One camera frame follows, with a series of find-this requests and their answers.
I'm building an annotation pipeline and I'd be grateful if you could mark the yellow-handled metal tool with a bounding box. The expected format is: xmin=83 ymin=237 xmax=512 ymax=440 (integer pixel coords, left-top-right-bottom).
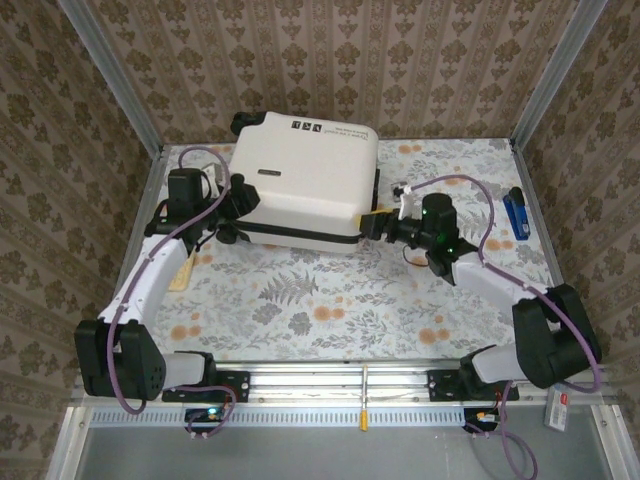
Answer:
xmin=360 ymin=364 xmax=372 ymax=433

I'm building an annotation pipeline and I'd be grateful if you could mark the yellow calculator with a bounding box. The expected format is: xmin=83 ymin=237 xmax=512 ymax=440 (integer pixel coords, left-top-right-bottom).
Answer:
xmin=168 ymin=252 xmax=196 ymax=293

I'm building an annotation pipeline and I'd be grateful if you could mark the grey metal lower shelf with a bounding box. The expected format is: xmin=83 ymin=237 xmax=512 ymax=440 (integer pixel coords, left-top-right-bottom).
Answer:
xmin=47 ymin=404 xmax=640 ymax=480

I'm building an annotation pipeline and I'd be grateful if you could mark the grey slotted cable duct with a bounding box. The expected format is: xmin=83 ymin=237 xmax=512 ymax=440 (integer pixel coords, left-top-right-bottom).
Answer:
xmin=89 ymin=407 xmax=476 ymax=427

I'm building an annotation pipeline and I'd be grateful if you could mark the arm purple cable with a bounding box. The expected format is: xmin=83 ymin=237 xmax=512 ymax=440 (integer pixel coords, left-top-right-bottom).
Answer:
xmin=407 ymin=174 xmax=604 ymax=394
xmin=107 ymin=147 xmax=234 ymax=416

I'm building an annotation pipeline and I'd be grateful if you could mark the short purple base cable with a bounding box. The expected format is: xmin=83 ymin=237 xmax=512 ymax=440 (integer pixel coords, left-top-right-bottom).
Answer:
xmin=167 ymin=383 xmax=235 ymax=442

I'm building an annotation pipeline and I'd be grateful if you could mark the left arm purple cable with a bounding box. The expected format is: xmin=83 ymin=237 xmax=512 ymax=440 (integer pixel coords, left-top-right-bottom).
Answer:
xmin=107 ymin=147 xmax=234 ymax=416

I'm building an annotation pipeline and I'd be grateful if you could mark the white hard-shell suitcase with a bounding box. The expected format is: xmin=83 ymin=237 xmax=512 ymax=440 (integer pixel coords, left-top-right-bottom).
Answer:
xmin=217 ymin=110 xmax=384 ymax=255

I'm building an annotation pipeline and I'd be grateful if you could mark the blue stapler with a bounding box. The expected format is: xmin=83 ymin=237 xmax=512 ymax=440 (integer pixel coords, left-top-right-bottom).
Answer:
xmin=502 ymin=187 xmax=532 ymax=242

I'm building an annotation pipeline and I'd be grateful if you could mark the floral table cover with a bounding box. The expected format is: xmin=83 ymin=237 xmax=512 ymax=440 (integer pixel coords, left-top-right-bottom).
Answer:
xmin=94 ymin=138 xmax=586 ymax=362

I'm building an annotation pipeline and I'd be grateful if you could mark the long aluminium mounting rail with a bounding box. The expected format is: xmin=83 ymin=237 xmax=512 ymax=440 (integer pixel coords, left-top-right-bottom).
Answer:
xmin=69 ymin=363 xmax=619 ymax=405

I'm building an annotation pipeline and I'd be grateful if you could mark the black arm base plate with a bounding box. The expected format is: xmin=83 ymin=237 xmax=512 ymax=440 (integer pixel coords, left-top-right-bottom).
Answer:
xmin=427 ymin=369 xmax=520 ymax=402
xmin=162 ymin=370 xmax=251 ymax=402

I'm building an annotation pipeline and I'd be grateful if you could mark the aluminium table side rail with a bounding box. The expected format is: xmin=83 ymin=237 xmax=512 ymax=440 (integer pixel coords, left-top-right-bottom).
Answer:
xmin=509 ymin=139 xmax=564 ymax=291
xmin=112 ymin=144 xmax=169 ymax=301

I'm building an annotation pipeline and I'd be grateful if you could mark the small green-lit controller board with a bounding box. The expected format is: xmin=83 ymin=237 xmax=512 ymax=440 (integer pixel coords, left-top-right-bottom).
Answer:
xmin=184 ymin=407 xmax=227 ymax=435

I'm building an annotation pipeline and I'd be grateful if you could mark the aluminium frame post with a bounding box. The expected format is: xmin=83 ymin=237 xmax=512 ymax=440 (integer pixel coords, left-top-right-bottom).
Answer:
xmin=55 ymin=0 xmax=164 ymax=154
xmin=512 ymin=0 xmax=609 ymax=149

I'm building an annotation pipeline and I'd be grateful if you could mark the long purple base cable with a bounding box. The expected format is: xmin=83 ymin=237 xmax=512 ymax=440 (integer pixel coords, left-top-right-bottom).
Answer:
xmin=469 ymin=384 xmax=540 ymax=480

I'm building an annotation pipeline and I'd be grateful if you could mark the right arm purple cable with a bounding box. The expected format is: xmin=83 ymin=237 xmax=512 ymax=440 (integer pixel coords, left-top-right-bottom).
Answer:
xmin=407 ymin=174 xmax=604 ymax=394

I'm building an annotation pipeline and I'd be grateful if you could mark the small controller board orange plug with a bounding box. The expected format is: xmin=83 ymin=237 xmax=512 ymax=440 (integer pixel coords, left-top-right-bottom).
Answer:
xmin=463 ymin=407 xmax=504 ymax=435

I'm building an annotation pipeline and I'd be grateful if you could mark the white packet red label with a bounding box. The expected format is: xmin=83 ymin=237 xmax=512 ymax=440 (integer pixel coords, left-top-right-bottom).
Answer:
xmin=544 ymin=387 xmax=574 ymax=431

